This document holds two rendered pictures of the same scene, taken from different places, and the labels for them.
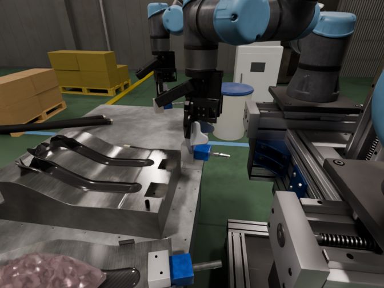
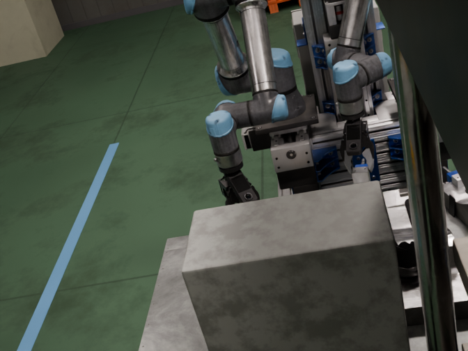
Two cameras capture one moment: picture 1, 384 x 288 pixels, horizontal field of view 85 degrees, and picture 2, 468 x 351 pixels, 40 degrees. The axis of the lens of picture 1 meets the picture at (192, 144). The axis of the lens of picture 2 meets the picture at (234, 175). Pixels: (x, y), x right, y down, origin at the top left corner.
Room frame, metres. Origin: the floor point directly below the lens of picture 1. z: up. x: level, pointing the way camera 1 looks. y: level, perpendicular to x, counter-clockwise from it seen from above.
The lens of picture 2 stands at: (0.80, 1.77, 2.00)
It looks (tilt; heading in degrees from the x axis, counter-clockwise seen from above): 28 degrees down; 273
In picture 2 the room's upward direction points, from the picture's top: 15 degrees counter-clockwise
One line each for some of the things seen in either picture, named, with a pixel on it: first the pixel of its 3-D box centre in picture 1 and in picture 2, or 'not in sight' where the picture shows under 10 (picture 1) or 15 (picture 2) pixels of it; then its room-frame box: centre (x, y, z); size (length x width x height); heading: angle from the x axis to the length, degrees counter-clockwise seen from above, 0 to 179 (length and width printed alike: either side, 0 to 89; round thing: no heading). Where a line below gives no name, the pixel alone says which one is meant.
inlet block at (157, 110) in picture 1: (168, 104); not in sight; (0.90, 0.10, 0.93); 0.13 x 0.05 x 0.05; 109
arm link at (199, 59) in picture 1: (200, 59); (349, 105); (0.50, -0.02, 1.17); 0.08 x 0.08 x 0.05
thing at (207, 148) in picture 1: (206, 152); (362, 169); (0.50, -0.04, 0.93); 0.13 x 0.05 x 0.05; 72
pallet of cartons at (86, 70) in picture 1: (92, 70); not in sight; (4.62, 2.08, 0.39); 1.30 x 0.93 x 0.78; 84
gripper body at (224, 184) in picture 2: (163, 67); (234, 180); (0.89, 0.11, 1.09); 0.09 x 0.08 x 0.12; 109
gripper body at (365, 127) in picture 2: (203, 95); (354, 127); (0.50, -0.03, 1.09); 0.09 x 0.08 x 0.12; 72
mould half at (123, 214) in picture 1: (86, 174); (400, 244); (0.48, 0.30, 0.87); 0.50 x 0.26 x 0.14; 82
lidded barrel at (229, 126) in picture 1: (230, 111); not in sight; (2.47, -0.47, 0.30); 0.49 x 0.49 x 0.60
